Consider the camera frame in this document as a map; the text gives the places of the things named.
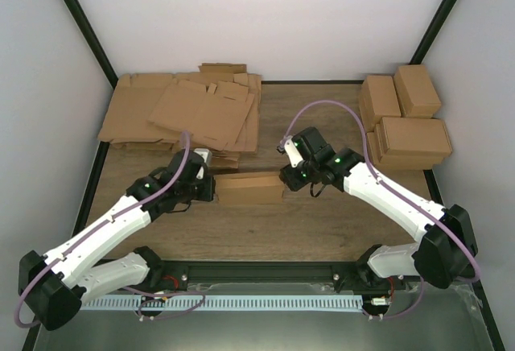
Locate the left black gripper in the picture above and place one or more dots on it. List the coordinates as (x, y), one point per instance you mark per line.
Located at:
(208, 195)

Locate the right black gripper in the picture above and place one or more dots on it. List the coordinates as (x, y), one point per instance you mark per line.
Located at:
(293, 182)

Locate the cardboard box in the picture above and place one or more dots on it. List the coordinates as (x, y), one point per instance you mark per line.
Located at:
(249, 188)

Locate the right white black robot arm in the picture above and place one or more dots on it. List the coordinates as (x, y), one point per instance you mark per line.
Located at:
(444, 242)

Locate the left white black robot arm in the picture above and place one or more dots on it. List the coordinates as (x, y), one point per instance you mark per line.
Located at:
(54, 286)

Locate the folded box front bottom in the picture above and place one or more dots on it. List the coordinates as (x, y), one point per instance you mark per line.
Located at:
(403, 162)

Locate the folded box front top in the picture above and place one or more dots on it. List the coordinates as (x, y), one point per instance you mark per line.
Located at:
(424, 137)

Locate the folded box back middle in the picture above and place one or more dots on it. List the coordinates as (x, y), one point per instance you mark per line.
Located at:
(377, 99)

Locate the folded box back right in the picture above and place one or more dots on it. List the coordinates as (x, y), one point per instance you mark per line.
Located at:
(416, 94)

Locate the stack of flat cardboard sheets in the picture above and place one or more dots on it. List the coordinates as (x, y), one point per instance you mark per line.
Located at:
(218, 106)

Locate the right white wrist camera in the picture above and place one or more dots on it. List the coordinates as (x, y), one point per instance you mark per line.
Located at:
(290, 148)

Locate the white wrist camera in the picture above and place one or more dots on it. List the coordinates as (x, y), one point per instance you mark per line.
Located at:
(290, 148)
(206, 156)

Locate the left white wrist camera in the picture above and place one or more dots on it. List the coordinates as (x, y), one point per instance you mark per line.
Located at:
(206, 156)

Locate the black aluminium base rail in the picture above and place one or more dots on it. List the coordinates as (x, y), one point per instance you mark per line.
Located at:
(179, 275)

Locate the light blue slotted cable duct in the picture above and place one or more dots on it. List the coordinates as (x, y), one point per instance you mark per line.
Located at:
(231, 303)

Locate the left black frame post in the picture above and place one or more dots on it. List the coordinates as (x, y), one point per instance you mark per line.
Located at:
(89, 35)

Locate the black frame post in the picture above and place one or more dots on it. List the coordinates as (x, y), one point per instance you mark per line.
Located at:
(440, 17)
(89, 35)

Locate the right black frame post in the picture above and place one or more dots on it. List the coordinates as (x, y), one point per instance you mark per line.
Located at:
(440, 17)

